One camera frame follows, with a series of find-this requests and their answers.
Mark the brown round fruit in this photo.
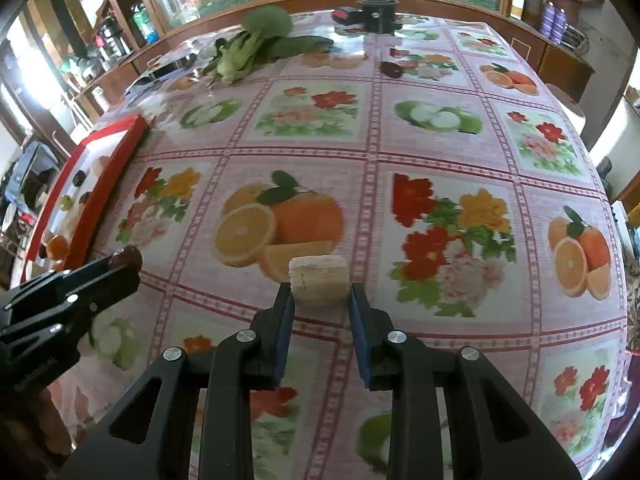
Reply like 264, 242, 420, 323
110, 246, 143, 272

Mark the black cylindrical holder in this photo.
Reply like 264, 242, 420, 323
357, 0, 401, 33

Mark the orange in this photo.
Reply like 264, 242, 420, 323
46, 235, 70, 261

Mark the low wooden cabinet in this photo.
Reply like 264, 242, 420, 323
510, 20, 596, 103

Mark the person's left forearm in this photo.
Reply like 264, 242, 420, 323
0, 385, 76, 466

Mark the wire rack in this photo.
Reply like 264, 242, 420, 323
565, 27, 591, 53

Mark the green plastic bottle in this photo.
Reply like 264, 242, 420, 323
131, 4, 160, 45

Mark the white fruit chunk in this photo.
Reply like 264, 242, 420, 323
289, 255, 349, 309

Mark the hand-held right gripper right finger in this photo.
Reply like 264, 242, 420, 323
349, 281, 585, 480

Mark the fruit and flower printed tablecloth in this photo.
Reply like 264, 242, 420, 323
30, 7, 633, 480

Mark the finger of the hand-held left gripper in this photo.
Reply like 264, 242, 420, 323
50, 266, 142, 333
0, 255, 126, 318

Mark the dark green cucumber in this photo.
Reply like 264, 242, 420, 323
265, 35, 335, 58

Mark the bok choy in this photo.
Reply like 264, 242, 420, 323
202, 6, 296, 86

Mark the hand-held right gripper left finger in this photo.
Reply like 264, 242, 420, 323
56, 281, 297, 480

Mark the wooden shelving unit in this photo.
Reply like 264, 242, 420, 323
0, 0, 171, 161

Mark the red tray with white inside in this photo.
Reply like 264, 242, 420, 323
22, 114, 151, 273

